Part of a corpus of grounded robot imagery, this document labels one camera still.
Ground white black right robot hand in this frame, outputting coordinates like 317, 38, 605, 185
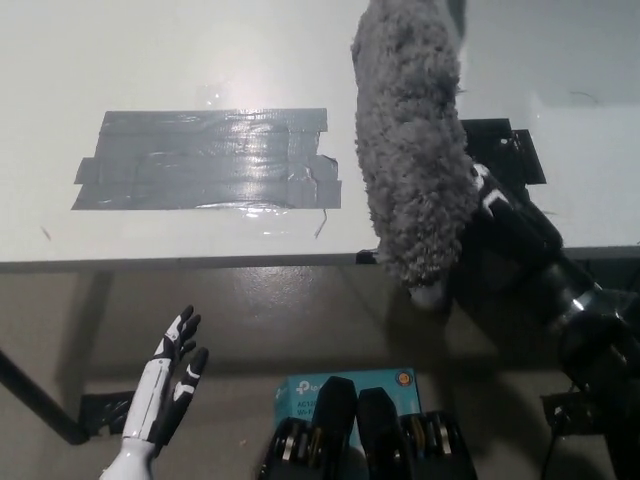
454, 162, 565, 302

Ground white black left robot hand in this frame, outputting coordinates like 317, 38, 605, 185
122, 305, 210, 446

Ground grey fluffy duster with handle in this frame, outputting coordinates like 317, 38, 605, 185
349, 0, 481, 292

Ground black ribbed robot body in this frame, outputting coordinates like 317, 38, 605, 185
257, 375, 476, 480

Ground black floor tape patch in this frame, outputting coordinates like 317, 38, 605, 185
539, 392, 601, 429
79, 392, 137, 437

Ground black tape patch on table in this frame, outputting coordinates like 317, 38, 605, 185
458, 118, 547, 190

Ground white shoe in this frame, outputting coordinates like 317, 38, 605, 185
409, 282, 450, 309

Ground black metal table leg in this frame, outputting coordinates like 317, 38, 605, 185
0, 347, 87, 446

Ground teal router cardboard box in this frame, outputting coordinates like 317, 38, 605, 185
273, 368, 420, 424

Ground grey duct tape patch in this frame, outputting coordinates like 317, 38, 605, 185
70, 107, 344, 211

